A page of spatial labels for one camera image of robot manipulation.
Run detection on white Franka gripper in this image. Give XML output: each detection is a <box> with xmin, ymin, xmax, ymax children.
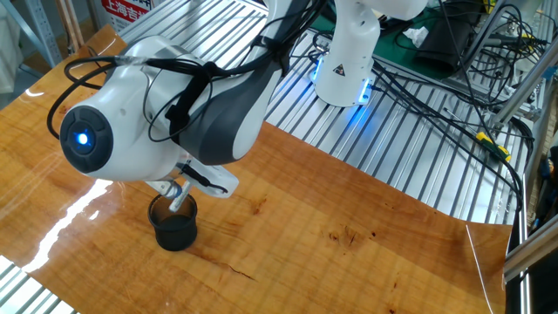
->
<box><xmin>146</xmin><ymin>152</ymin><xmax>240</xmax><ymax>201</ymax></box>

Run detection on black mesh pen holder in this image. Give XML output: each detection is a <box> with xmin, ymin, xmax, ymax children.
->
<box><xmin>146</xmin><ymin>194</ymin><xmax>199</xmax><ymax>253</ymax></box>

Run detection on glossy wood-grain mat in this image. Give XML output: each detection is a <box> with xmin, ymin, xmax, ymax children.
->
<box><xmin>0</xmin><ymin>24</ymin><xmax>514</xmax><ymax>314</ymax></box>

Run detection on red white sign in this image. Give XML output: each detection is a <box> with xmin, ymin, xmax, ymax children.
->
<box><xmin>100</xmin><ymin>0</ymin><xmax>154</xmax><ymax>32</ymax></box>

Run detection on pair of wooden sticks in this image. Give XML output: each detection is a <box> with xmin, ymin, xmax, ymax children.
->
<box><xmin>54</xmin><ymin>0</ymin><xmax>85</xmax><ymax>53</ymax></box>

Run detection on grey perforated shelf upright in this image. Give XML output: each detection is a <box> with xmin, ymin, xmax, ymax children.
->
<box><xmin>0</xmin><ymin>0</ymin><xmax>63</xmax><ymax>69</ymax></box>

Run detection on white plastic bag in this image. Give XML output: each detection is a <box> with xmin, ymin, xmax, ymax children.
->
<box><xmin>0</xmin><ymin>12</ymin><xmax>24</xmax><ymax>95</ymax></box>

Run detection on green cutting mat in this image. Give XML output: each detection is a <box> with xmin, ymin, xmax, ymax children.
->
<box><xmin>312</xmin><ymin>0</ymin><xmax>496</xmax><ymax>80</ymax></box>

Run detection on crumpled white tissue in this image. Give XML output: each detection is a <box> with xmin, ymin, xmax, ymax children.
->
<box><xmin>401</xmin><ymin>25</ymin><xmax>431</xmax><ymax>49</ymax></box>

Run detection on black bag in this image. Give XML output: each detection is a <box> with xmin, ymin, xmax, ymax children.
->
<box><xmin>412</xmin><ymin>11</ymin><xmax>475</xmax><ymax>76</ymax></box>

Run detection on yellow green screwdriver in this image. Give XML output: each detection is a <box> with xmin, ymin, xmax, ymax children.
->
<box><xmin>443</xmin><ymin>106</ymin><xmax>513</xmax><ymax>163</ymax></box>

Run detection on aluminium profile bar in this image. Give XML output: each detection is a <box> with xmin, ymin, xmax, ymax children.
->
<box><xmin>503</xmin><ymin>215</ymin><xmax>558</xmax><ymax>283</ymax></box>

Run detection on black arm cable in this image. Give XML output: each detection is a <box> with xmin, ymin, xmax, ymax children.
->
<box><xmin>46</xmin><ymin>0</ymin><xmax>329</xmax><ymax>143</ymax></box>

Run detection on tangled black cables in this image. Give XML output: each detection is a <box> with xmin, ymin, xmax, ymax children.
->
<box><xmin>391</xmin><ymin>0</ymin><xmax>551</xmax><ymax>137</ymax></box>

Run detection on black cable bundle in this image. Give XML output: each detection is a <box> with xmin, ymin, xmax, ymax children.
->
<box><xmin>370</xmin><ymin>56</ymin><xmax>537</xmax><ymax>215</ymax></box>

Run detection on slanted aluminium profile post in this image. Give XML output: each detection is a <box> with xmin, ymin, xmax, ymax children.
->
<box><xmin>490</xmin><ymin>41</ymin><xmax>558</xmax><ymax>130</ymax></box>

